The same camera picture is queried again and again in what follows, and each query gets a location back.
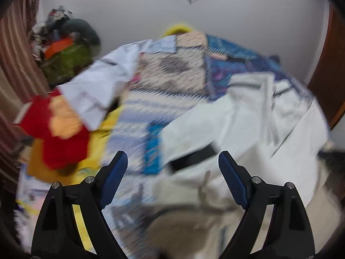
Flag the brown wooden door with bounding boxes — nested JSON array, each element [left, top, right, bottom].
[[308, 7, 345, 128]]

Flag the green patterned storage box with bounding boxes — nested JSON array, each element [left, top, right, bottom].
[[41, 43, 92, 85]]

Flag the white shirt on bed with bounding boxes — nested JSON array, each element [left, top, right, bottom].
[[57, 35, 177, 132]]

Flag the dark green stuffed cushion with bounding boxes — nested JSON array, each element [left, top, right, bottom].
[[60, 19, 100, 46]]

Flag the striped red curtain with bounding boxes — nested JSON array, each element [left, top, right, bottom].
[[1, 0, 49, 193]]

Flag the blue patchwork bed quilt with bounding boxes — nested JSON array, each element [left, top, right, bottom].
[[102, 32, 310, 258]]

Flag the yellow fleece blanket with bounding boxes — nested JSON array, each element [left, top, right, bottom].
[[26, 105, 125, 251]]

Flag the red plush toy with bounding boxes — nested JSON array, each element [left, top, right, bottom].
[[13, 89, 90, 170]]

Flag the white and beige jacket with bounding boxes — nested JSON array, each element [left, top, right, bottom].
[[147, 73, 336, 258]]

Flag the orange box on pile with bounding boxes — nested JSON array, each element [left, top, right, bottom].
[[44, 38, 74, 59]]

